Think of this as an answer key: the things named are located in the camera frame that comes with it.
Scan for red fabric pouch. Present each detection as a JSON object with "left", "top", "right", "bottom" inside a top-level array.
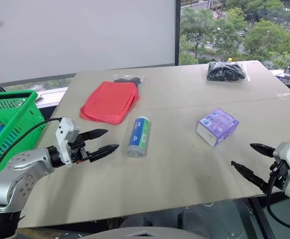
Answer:
[{"left": 79, "top": 81, "right": 141, "bottom": 126}]

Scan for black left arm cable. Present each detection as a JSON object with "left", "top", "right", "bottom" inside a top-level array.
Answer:
[{"left": 0, "top": 117, "right": 62, "bottom": 181}]

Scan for purple tissue box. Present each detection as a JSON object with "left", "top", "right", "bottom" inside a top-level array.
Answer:
[{"left": 195, "top": 108, "right": 240, "bottom": 148}]

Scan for dark window frame post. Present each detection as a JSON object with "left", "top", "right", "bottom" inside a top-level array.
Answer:
[{"left": 173, "top": 0, "right": 182, "bottom": 67}]

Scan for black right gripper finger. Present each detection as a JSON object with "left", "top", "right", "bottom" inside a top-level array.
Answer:
[
  {"left": 250, "top": 143, "right": 277, "bottom": 158},
  {"left": 230, "top": 160, "right": 270, "bottom": 194}
]

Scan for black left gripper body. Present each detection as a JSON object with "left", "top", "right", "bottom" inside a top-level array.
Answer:
[{"left": 68, "top": 135, "right": 91, "bottom": 164}]

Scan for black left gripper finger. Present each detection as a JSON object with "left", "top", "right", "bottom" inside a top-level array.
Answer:
[
  {"left": 79, "top": 128, "right": 109, "bottom": 142},
  {"left": 88, "top": 144, "right": 120, "bottom": 163}
]

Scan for black item in clear bag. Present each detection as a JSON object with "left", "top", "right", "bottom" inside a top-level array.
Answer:
[{"left": 113, "top": 75, "right": 146, "bottom": 88}]

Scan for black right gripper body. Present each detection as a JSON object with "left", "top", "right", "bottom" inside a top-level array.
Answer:
[{"left": 268, "top": 160, "right": 290, "bottom": 193}]

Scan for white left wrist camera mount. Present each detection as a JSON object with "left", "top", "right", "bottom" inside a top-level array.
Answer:
[{"left": 55, "top": 117, "right": 81, "bottom": 168}]

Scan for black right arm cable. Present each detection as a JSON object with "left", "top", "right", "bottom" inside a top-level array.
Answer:
[{"left": 266, "top": 169, "right": 290, "bottom": 235}]

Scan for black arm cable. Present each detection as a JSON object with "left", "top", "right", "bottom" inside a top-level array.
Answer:
[
  {"left": 0, "top": 117, "right": 62, "bottom": 181},
  {"left": 266, "top": 169, "right": 290, "bottom": 235}
]

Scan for white roller blind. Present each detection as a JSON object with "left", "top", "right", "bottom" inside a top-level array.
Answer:
[{"left": 0, "top": 0, "right": 176, "bottom": 87}]

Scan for black cords in clear bag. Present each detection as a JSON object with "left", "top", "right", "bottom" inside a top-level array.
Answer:
[{"left": 205, "top": 61, "right": 252, "bottom": 83}]

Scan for blue green labelled cylinder can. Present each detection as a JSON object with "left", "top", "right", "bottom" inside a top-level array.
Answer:
[{"left": 127, "top": 115, "right": 151, "bottom": 158}]

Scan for green plastic basket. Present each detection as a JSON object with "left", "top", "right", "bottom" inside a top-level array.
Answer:
[{"left": 0, "top": 90, "right": 47, "bottom": 180}]

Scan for silver robot torso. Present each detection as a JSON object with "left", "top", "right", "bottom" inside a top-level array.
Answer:
[{"left": 80, "top": 226, "right": 212, "bottom": 239}]

